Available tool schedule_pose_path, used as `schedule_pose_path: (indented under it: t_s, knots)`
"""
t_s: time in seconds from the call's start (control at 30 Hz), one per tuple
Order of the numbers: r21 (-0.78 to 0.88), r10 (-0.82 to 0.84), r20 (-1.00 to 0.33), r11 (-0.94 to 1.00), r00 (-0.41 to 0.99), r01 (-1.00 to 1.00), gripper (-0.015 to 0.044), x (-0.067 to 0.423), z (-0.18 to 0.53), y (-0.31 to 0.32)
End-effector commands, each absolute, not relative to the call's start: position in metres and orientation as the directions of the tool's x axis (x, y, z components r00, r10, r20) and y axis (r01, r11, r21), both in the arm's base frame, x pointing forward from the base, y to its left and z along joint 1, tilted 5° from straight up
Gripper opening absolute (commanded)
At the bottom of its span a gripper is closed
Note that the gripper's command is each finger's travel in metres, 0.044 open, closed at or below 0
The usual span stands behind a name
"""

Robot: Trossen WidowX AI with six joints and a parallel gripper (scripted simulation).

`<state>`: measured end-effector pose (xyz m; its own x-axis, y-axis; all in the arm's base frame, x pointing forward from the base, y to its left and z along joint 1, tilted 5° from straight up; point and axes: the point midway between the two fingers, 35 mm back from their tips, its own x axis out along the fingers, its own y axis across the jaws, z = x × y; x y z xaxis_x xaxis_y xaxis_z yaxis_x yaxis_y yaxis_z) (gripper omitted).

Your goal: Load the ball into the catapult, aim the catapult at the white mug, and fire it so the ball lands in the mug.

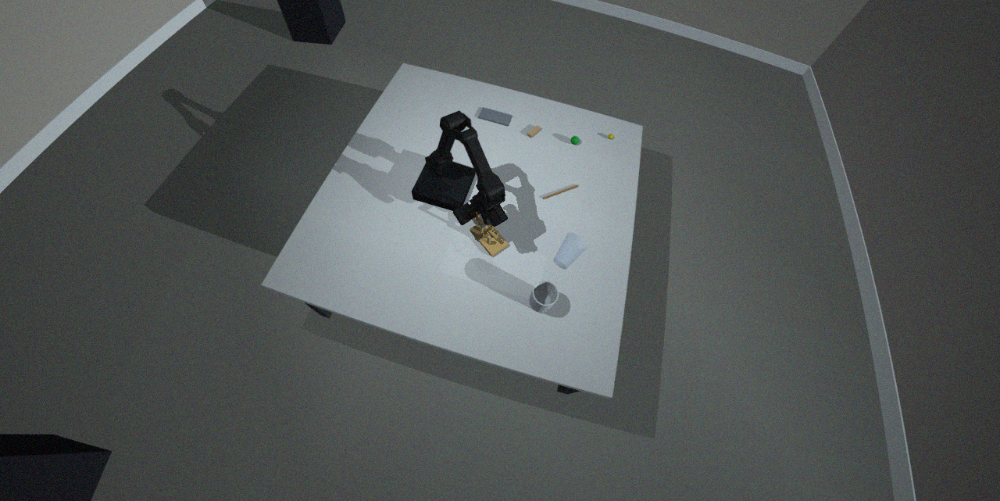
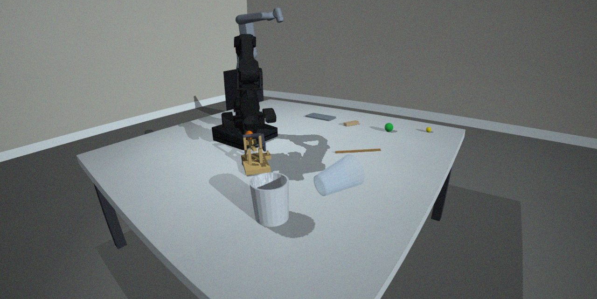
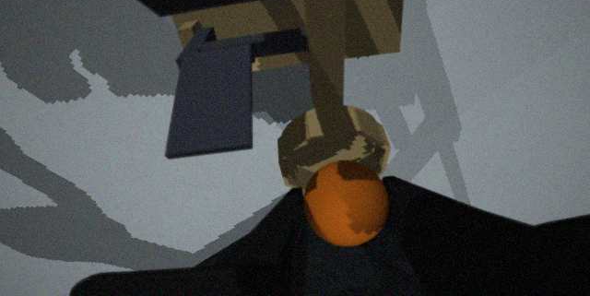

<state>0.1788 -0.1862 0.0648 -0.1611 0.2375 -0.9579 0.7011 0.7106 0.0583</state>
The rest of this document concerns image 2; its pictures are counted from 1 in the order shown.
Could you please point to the tan wooden catapult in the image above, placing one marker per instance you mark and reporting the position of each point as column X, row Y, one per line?
column 255, row 163

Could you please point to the tan rectangular block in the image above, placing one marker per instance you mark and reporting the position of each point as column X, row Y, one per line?
column 350, row 123

